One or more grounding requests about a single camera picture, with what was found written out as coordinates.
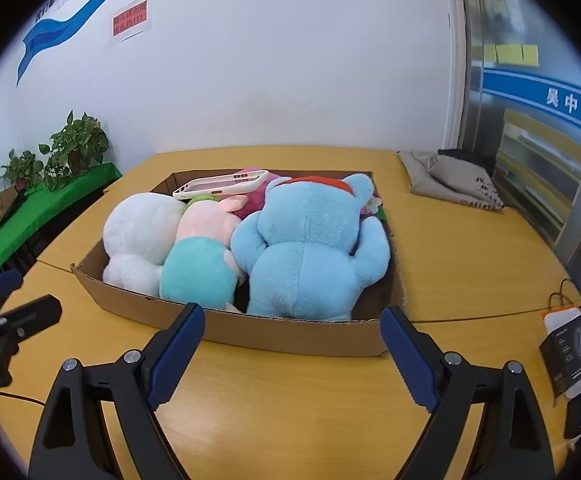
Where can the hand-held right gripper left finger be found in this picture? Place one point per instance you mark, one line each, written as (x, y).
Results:
(173, 355)

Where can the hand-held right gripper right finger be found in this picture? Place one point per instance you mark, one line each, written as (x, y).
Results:
(413, 360)

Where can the pink plush pig teal shirt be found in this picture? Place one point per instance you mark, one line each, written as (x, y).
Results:
(195, 270)

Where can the brown cardboard box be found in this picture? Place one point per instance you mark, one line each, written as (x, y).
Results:
(295, 335)

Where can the white plush toy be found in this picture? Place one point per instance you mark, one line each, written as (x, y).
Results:
(140, 230)

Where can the light blue plush bear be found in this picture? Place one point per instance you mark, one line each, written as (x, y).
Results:
(305, 250)

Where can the cream phone case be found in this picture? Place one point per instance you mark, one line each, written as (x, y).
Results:
(250, 176)

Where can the yellow wooden desktop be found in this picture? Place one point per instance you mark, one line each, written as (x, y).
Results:
(295, 410)

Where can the green tablecloth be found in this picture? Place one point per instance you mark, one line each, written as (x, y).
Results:
(35, 215)

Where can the small potted green plant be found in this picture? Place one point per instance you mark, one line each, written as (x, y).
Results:
(23, 170)

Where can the black product box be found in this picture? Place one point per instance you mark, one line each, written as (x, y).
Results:
(567, 355)

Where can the large potted green plant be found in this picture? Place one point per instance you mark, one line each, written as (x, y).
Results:
(78, 142)

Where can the flat black device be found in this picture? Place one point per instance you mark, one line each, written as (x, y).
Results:
(579, 412)

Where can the magenta plush bear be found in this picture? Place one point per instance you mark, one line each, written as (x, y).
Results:
(260, 202)

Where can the beige cloth bag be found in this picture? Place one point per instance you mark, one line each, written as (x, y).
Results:
(420, 175)

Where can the grey printed cloth bag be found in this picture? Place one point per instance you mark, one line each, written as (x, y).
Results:
(470, 182)

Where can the black cloth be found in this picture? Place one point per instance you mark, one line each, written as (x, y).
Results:
(465, 156)

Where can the blue banner strip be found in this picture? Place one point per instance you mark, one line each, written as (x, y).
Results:
(545, 95)

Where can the yellow sticky note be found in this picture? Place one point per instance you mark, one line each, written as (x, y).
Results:
(508, 54)
(530, 55)
(490, 54)

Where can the red wall notice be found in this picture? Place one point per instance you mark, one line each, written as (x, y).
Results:
(129, 20)

